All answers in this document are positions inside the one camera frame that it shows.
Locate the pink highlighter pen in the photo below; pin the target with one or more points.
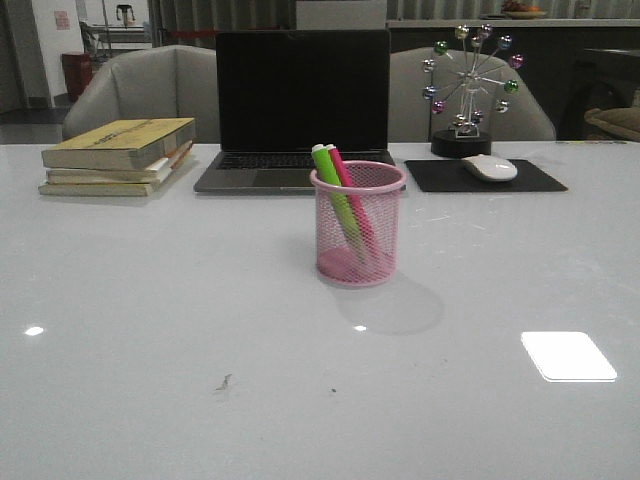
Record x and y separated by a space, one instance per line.
346 180

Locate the green highlighter pen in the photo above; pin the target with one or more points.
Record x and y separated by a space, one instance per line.
326 174

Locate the pink mesh pen holder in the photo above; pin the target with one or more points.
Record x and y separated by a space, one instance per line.
380 186

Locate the black mouse pad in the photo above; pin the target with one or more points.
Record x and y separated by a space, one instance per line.
453 176

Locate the grey open laptop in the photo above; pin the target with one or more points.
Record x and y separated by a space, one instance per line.
283 91

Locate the white middle book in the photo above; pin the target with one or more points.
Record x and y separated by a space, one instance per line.
157 172

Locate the white computer mouse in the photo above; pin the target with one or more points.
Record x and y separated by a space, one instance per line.
490 168

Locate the grey armchair right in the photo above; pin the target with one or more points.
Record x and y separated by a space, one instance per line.
508 117

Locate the grey armchair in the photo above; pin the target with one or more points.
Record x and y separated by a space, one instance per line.
162 82
508 117

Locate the ferris wheel desk toy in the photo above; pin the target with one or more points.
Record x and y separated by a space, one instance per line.
463 136

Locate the grey armchair left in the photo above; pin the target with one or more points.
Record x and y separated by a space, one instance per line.
162 82

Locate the red barrier belt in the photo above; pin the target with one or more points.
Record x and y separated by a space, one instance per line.
187 34

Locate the yellow bottom book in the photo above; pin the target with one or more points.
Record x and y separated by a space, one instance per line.
98 189

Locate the red bin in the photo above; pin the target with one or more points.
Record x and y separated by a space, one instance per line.
77 69

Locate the fruit bowl on counter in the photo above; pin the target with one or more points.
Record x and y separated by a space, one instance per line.
518 10

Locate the beige cushion at right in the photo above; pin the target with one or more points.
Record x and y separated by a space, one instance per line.
612 124

